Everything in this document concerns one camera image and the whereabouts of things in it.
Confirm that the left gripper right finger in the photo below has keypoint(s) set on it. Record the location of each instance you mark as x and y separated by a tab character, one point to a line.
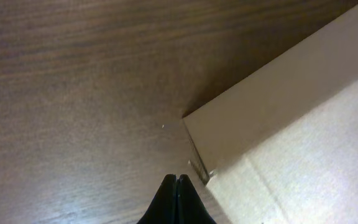
191	209

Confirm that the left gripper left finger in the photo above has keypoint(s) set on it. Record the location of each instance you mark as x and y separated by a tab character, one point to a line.
162	209

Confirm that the brown cardboard box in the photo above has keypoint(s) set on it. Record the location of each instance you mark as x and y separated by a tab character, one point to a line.
281	146

